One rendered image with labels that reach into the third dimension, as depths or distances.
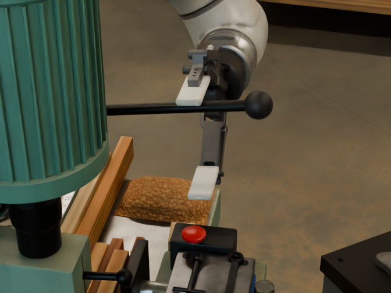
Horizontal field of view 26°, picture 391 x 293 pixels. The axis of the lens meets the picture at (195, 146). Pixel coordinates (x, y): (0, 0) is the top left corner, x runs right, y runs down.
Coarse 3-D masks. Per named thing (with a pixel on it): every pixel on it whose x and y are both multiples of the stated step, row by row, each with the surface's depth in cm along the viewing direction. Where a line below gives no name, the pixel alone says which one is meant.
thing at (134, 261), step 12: (144, 240) 107; (132, 252) 105; (144, 252) 106; (132, 264) 103; (144, 264) 106; (144, 276) 107; (120, 288) 100; (132, 288) 100; (144, 288) 105; (156, 288) 105
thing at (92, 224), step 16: (128, 144) 136; (112, 160) 132; (128, 160) 136; (112, 176) 129; (96, 192) 125; (112, 192) 128; (96, 208) 122; (80, 224) 119; (96, 224) 120; (96, 240) 121
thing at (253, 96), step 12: (252, 96) 99; (264, 96) 99; (108, 108) 104; (120, 108) 103; (132, 108) 103; (144, 108) 103; (156, 108) 102; (168, 108) 102; (180, 108) 102; (192, 108) 101; (204, 108) 101; (216, 108) 101; (228, 108) 101; (240, 108) 100; (252, 108) 99; (264, 108) 99
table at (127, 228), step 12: (132, 180) 135; (120, 192) 132; (216, 192) 132; (216, 204) 130; (108, 216) 127; (120, 216) 127; (216, 216) 131; (108, 228) 124; (120, 228) 124; (132, 228) 124; (144, 228) 124; (156, 228) 124; (168, 228) 124; (108, 240) 122; (132, 240) 122; (156, 240) 122; (156, 252) 120; (156, 264) 118; (156, 276) 116
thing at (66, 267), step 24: (0, 240) 101; (72, 240) 101; (0, 264) 98; (24, 264) 97; (48, 264) 97; (72, 264) 97; (0, 288) 100; (24, 288) 99; (48, 288) 98; (72, 288) 98
